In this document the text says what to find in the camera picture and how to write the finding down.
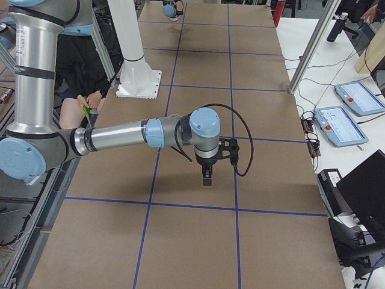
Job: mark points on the seated person in black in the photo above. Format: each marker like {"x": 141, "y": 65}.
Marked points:
{"x": 79, "y": 66}

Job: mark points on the near teach pendant tablet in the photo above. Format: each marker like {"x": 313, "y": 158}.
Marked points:
{"x": 339, "y": 127}

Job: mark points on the black laptop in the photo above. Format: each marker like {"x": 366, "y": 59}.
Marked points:
{"x": 363, "y": 190}

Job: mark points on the black box with label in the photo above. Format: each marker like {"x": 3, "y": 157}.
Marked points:
{"x": 333, "y": 200}

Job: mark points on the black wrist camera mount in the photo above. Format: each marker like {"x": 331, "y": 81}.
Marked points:
{"x": 229, "y": 149}

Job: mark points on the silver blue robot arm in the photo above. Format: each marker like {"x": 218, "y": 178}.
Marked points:
{"x": 33, "y": 145}
{"x": 171, "y": 10}

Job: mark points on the person's bare hand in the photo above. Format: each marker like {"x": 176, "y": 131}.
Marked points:
{"x": 93, "y": 100}

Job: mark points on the aluminium frame post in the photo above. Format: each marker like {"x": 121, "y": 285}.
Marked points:
{"x": 321, "y": 26}

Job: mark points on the far teach pendant tablet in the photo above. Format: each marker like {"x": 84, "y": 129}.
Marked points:
{"x": 359, "y": 98}

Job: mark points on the wooden board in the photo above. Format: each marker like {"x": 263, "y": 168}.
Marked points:
{"x": 373, "y": 54}

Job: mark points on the black monitor arm base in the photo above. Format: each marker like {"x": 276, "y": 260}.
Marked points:
{"x": 355, "y": 248}

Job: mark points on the teach pendant tablet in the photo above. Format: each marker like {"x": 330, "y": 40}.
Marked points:
{"x": 359, "y": 98}
{"x": 339, "y": 127}

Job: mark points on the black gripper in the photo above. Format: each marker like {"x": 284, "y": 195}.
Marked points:
{"x": 206, "y": 162}

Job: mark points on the white camera stand column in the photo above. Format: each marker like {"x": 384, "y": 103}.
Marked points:
{"x": 137, "y": 78}

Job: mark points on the black drink bottle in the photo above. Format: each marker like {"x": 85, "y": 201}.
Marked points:
{"x": 337, "y": 27}

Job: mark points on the green handled screwdriver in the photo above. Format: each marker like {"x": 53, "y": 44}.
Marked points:
{"x": 86, "y": 111}

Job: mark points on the orange black electronics board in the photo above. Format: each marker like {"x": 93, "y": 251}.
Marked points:
{"x": 307, "y": 121}

